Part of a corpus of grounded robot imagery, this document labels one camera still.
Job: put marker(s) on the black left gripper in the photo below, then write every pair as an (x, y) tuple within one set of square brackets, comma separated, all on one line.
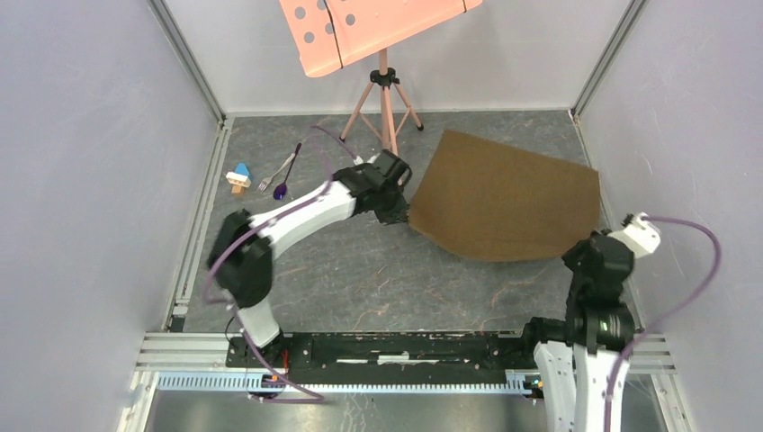
[(398, 214)]

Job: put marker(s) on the brown cloth napkin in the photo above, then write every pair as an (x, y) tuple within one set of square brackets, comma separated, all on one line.
[(492, 202)]

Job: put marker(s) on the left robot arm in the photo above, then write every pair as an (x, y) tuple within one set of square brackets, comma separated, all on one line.
[(241, 261)]

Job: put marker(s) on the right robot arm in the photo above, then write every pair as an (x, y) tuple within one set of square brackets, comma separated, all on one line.
[(581, 357)]

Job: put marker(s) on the purple plastic spoon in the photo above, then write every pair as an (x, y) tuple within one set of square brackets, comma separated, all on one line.
[(282, 189)]

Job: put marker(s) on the clear plastic fork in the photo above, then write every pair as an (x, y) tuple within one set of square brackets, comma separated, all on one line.
[(265, 182)]

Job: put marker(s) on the blue and wood toy block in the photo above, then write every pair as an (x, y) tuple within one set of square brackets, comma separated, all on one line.
[(239, 179)]

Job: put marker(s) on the pink music stand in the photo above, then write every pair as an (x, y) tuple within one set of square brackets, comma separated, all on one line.
[(331, 35)]

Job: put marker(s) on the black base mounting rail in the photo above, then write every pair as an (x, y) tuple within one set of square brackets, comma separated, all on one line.
[(387, 358)]

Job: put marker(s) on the white toothed cable strip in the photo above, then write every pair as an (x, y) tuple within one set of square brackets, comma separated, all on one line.
[(513, 384)]

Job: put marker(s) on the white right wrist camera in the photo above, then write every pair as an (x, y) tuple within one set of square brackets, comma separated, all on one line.
[(638, 234)]

